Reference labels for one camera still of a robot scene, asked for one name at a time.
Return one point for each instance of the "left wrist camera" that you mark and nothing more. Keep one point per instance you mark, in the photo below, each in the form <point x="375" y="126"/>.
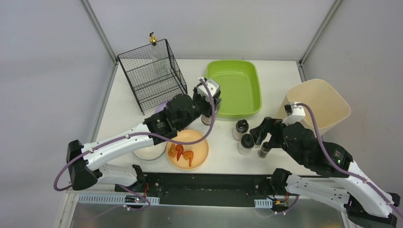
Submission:
<point x="208" y="88"/>

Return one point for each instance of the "beige waste bin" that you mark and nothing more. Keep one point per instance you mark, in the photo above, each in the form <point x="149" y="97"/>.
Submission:
<point x="328" y="106"/>

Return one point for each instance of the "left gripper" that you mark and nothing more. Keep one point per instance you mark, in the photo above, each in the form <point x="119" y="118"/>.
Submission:
<point x="205" y="104"/>

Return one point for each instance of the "dark sauce bottle red label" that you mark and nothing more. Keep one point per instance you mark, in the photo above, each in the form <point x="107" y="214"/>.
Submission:
<point x="207" y="119"/>

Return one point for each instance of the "purple plate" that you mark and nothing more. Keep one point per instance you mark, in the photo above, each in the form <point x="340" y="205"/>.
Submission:
<point x="160" y="107"/>

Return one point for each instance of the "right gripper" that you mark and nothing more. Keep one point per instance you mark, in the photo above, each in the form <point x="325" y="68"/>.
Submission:
<point x="272" y="130"/>

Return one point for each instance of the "orange plate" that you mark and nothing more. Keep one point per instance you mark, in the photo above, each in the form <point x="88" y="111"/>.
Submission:
<point x="201" y="150"/>

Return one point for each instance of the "black-lid spice jar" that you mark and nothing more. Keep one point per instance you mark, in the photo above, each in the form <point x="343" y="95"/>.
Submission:
<point x="241" y="127"/>

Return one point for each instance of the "white floral bowl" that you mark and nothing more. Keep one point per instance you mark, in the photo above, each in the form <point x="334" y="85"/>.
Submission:
<point x="150" y="153"/>

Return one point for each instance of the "black-lid glass jar front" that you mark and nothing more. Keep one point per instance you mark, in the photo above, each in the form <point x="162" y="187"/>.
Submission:
<point x="245" y="144"/>

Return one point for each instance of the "green plastic tub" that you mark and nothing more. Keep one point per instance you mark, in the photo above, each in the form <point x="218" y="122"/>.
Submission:
<point x="239" y="85"/>

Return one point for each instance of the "gold-top glass oil bottle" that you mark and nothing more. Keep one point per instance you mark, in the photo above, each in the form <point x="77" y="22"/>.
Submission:
<point x="158" y="57"/>

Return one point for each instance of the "fried toy nugget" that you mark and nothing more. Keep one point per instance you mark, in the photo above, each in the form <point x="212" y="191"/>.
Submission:
<point x="172" y="152"/>

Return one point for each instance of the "red toy chicken wing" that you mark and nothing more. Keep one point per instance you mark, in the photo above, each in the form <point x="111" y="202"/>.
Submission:
<point x="180" y="149"/>

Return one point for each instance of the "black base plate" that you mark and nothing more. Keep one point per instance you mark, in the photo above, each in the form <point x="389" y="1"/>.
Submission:
<point x="221" y="190"/>

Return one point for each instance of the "orange toy drumstick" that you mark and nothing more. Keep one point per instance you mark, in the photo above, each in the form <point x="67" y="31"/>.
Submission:
<point x="188" y="155"/>

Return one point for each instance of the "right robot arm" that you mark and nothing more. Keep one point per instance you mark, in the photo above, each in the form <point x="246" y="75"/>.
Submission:
<point x="359" y="198"/>

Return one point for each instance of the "black pepper grinder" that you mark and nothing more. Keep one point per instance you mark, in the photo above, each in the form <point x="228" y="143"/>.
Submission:
<point x="264" y="150"/>

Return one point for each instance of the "black wire rack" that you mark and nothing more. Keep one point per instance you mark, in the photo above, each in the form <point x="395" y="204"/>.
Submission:
<point x="150" y="91"/>

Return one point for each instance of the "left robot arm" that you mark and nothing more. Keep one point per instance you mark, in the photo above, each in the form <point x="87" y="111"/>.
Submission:
<point x="89" y="163"/>

